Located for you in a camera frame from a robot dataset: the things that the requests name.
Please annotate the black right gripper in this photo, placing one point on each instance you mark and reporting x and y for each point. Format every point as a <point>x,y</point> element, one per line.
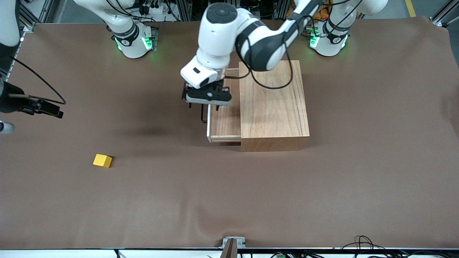
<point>8,101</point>

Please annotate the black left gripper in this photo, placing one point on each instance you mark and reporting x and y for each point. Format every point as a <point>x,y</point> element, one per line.
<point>217,107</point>

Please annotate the wooden drawer with white front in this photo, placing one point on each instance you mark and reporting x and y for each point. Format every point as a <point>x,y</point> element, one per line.
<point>226,122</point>

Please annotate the yellow block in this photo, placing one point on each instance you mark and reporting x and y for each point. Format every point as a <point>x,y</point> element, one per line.
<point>102,160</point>

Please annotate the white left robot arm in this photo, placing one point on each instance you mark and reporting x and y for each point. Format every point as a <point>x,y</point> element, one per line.
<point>218,36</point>

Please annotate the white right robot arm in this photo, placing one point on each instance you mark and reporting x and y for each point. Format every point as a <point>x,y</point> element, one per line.
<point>132,46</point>

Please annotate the light wooden cabinet box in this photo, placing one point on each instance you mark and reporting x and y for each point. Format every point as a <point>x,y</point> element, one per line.
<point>276,114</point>

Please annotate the brown table cover mat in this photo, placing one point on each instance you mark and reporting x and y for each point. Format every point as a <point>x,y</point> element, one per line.
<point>179,197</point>

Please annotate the white power strip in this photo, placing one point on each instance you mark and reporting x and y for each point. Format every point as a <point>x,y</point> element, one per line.
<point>152,8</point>

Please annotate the orange lumpy objects pile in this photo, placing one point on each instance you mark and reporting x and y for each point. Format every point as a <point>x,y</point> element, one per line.
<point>289,12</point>

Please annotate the aluminium frame rail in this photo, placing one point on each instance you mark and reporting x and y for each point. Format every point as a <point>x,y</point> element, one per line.
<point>32,21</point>
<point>443,16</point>

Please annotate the grey clamp bracket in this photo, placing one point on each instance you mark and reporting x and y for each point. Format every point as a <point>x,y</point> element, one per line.
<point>240,242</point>

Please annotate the brown camera post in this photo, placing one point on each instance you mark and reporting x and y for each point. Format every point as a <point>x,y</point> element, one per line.
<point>229,251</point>

